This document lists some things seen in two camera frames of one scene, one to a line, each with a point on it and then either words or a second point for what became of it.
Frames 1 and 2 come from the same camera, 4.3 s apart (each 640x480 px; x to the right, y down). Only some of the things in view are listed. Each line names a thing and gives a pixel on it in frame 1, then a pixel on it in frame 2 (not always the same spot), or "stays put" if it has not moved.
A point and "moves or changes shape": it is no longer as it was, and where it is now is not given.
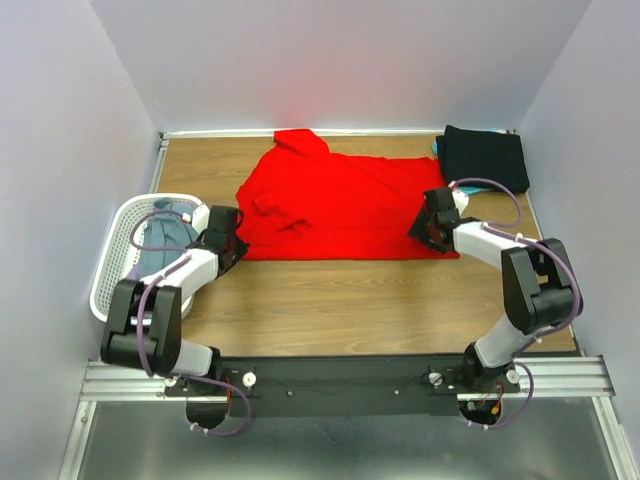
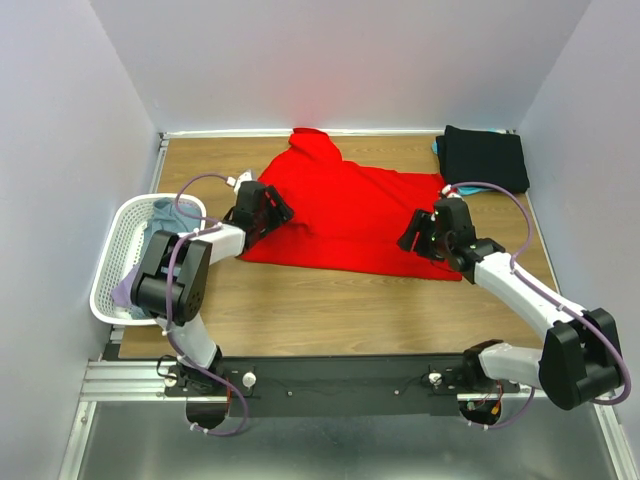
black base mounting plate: x=338 y=386 stays put
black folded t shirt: x=470 y=154 stays put
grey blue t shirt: x=165 y=229 stays put
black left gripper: x=241 y=249 → x=281 y=213
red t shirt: x=299 y=202 moves or changes shape
